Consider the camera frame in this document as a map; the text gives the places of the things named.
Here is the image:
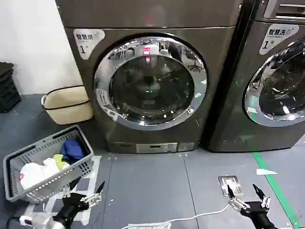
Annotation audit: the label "round chrome glass dryer door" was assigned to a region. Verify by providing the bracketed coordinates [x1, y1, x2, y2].
[93, 36, 207, 131]

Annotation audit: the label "grey plastic laundry basket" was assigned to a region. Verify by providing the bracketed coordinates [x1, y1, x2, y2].
[2, 125, 95, 204]

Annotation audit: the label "white power strip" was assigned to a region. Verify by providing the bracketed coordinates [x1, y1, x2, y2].
[127, 221, 173, 229]

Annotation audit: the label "steel floor socket plate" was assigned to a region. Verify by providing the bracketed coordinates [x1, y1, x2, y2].
[217, 175, 245, 198]

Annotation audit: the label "beige bag with black trim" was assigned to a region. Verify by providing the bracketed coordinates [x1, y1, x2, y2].
[41, 85, 94, 125]

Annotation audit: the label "blue garment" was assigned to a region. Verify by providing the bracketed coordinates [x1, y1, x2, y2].
[60, 139, 85, 162]

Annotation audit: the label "yellow-green garment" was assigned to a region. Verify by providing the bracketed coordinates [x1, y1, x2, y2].
[52, 154, 71, 171]

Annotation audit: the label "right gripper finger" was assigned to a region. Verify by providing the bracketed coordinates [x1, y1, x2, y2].
[252, 183, 272, 209]
[226, 184, 251, 212]

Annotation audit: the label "white paper scrap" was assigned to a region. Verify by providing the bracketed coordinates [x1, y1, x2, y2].
[256, 168, 278, 176]

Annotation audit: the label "white garment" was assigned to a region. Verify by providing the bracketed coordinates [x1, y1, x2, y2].
[19, 157, 60, 190]

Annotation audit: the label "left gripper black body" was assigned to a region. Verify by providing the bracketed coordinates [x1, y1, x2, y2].
[53, 192, 88, 226]

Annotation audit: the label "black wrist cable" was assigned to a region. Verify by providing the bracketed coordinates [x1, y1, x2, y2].
[5, 215, 22, 229]

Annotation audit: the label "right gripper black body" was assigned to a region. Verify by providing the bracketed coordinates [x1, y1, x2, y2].
[240, 201, 277, 229]

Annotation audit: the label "black stacked crates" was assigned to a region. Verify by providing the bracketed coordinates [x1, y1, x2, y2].
[0, 61, 22, 114]

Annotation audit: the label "grey white checkered floor mat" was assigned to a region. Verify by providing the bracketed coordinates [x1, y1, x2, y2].
[22, 155, 103, 226]

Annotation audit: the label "round chrome glass machine door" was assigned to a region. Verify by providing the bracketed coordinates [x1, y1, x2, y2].
[243, 37, 305, 128]

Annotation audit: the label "white power cable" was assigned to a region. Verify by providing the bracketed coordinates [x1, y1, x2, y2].
[166, 202, 233, 224]

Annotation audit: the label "green floor tape line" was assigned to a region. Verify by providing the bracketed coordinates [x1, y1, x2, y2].
[252, 152, 304, 229]

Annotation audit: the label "grey front-loading machine with drawer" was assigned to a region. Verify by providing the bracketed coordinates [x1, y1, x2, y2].
[202, 0, 305, 153]

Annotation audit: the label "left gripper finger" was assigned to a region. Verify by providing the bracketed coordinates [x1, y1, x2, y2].
[62, 177, 81, 198]
[81, 181, 105, 211]

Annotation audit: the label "grey front-loading dryer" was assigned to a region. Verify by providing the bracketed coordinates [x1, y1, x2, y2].
[54, 0, 242, 155]

